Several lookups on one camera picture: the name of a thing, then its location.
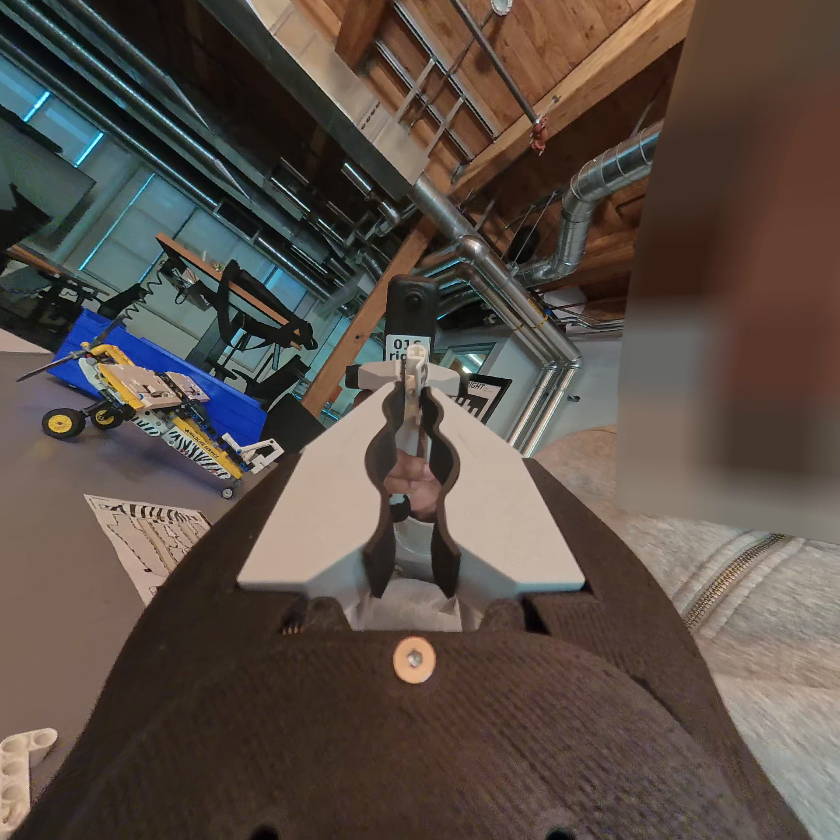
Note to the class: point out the spiral metal duct elbow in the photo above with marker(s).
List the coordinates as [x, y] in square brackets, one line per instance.
[581, 210]

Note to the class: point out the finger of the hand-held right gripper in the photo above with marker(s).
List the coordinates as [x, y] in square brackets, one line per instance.
[443, 380]
[374, 377]

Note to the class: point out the wooden standing desk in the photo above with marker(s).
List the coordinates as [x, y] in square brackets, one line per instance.
[197, 259]

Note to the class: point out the ceiling sprinkler pipe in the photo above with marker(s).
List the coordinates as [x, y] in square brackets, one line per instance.
[505, 72]

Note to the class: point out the person's right hand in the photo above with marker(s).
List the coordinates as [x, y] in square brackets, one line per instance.
[413, 482]

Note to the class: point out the blue plastic bin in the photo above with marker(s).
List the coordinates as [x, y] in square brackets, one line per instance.
[79, 334]

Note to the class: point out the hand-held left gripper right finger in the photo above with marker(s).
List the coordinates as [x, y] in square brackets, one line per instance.
[512, 518]

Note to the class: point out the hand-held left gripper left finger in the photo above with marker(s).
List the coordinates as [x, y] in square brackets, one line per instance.
[308, 518]

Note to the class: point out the white angled lego beam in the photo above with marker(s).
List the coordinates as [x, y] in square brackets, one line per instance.
[16, 761]

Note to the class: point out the small white lego connector piece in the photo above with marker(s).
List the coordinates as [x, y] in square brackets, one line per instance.
[413, 374]

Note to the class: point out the black white wall poster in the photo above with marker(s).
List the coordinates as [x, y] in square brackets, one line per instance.
[489, 400]

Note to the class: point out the zebra striped sticker sheet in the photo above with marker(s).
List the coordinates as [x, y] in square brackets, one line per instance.
[138, 544]

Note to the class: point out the person in grey sweater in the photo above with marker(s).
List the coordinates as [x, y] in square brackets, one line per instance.
[754, 656]

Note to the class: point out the yellow white lego helicopter model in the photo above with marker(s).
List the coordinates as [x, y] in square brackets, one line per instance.
[151, 394]

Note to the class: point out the black monitor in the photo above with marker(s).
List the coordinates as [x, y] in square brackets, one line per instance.
[39, 184]

